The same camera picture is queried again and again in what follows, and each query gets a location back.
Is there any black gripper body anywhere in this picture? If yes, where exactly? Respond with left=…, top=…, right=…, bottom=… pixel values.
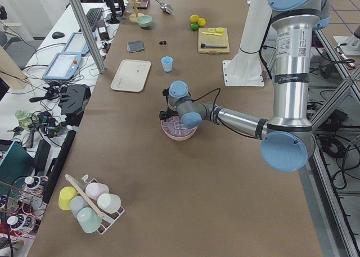
left=159, top=105, right=178, bottom=120

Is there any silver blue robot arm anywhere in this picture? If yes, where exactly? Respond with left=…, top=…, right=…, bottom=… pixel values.
left=159, top=0, right=330, bottom=172

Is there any pink bowl of ice cubes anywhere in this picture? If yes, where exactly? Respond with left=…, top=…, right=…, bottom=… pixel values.
left=160, top=116, right=197, bottom=141

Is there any light blue plastic cup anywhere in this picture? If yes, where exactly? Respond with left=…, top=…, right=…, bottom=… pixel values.
left=161, top=56, right=173, bottom=73

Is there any wooden cup tree stand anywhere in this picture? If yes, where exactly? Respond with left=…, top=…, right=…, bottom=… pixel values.
left=129, top=0, right=144, bottom=23

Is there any pink cup on rack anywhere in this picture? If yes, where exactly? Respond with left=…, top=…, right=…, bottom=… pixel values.
left=85, top=182, right=109, bottom=201

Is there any white cup on rack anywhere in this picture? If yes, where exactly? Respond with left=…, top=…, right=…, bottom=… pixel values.
left=97, top=193, right=122, bottom=214

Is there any grey cup on rack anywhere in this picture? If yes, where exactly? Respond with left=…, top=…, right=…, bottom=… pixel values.
left=70, top=196, right=88, bottom=218

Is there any yellow cup on rack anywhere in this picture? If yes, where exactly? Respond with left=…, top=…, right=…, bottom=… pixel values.
left=58, top=186, right=77, bottom=211

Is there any mint cup on rack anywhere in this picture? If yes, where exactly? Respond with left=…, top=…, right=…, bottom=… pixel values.
left=76, top=207, right=102, bottom=233

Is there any cream rabbit serving tray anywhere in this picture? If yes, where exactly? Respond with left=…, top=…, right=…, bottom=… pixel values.
left=110, top=59, right=151, bottom=93

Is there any folded grey cloth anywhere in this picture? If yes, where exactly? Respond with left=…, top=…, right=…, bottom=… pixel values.
left=127, top=40, right=145, bottom=53

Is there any steel muddler black tip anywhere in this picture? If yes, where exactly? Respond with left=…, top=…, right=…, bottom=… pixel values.
left=200, top=43, right=228, bottom=48

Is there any wooden cutting board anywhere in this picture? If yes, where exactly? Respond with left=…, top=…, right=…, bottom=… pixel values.
left=198, top=28, right=230, bottom=54

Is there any green lime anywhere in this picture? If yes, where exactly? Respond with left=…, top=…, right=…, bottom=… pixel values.
left=190, top=23, right=199, bottom=31

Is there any mint green bowl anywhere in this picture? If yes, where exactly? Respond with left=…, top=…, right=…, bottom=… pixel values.
left=137, top=15, right=152, bottom=28

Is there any yellow plastic knife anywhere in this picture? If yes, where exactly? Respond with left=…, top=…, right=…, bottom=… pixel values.
left=201, top=31, right=223, bottom=37

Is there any yellow lemon near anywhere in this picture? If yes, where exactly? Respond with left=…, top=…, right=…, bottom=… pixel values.
left=197, top=18, right=206, bottom=28

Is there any yellow lemon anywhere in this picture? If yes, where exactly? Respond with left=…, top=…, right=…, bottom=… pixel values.
left=197, top=18, right=206, bottom=28
left=189, top=15, right=200, bottom=24

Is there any yellow lemon far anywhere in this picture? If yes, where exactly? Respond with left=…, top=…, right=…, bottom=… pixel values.
left=189, top=15, right=200, bottom=24

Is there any lemon slice lower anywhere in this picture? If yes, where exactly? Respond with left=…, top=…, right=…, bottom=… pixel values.
left=215, top=27, right=224, bottom=34

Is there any silver metal scoop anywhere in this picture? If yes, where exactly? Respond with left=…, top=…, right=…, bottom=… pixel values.
left=155, top=0, right=174, bottom=15

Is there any teach pendant near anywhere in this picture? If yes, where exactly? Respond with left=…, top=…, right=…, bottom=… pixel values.
left=42, top=52, right=82, bottom=80

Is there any teach pendant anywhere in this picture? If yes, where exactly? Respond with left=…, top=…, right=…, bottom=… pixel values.
left=62, top=32, right=89, bottom=56
left=42, top=52, right=82, bottom=80

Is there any teach pendant far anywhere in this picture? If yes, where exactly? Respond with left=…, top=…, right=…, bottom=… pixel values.
left=62, top=32, right=89, bottom=56

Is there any black framed tray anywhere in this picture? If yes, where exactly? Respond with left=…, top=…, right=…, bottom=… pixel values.
left=136, top=0, right=150, bottom=10

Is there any black keyboard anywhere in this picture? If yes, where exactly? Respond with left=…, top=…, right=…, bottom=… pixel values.
left=86, top=7, right=103, bottom=32

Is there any black monitor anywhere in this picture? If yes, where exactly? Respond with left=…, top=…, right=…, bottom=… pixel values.
left=104, top=0, right=125, bottom=24

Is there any black computer mouse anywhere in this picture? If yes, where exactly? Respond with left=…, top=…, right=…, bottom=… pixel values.
left=52, top=31, right=65, bottom=39

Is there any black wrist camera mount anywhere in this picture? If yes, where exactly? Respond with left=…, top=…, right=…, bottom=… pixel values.
left=163, top=88, right=169, bottom=97

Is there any white wire cup rack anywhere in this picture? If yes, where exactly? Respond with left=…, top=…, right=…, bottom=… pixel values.
left=65, top=174, right=125, bottom=235

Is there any aluminium frame post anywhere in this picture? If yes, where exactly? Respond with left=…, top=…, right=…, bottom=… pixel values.
left=69, top=0, right=105, bottom=74

